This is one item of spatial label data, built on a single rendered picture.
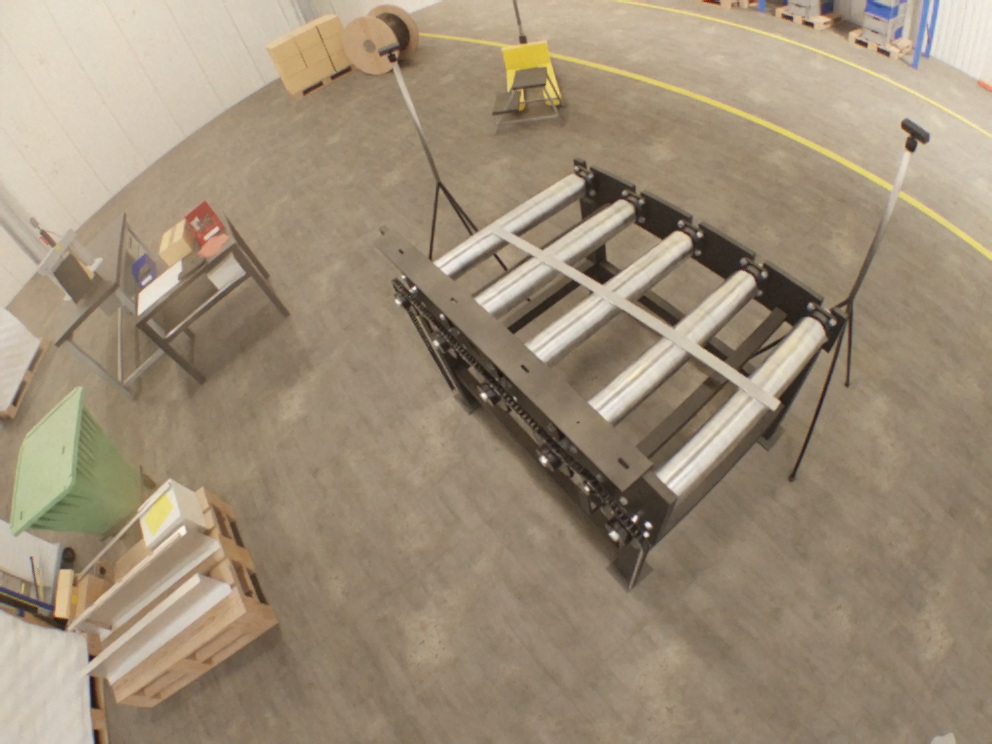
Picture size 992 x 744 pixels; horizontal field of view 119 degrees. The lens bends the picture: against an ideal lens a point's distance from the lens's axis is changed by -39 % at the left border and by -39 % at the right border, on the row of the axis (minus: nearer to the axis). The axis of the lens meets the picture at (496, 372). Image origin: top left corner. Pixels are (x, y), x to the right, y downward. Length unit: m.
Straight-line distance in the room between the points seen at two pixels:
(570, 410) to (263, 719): 2.23
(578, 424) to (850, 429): 1.84
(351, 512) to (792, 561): 2.14
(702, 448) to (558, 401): 0.45
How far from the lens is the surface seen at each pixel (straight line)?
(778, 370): 1.51
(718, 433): 1.35
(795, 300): 1.77
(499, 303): 1.68
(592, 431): 1.05
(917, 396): 2.98
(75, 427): 3.10
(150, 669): 2.92
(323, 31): 8.37
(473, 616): 2.19
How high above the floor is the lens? 2.11
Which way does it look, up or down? 54 degrees down
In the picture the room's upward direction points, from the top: 22 degrees counter-clockwise
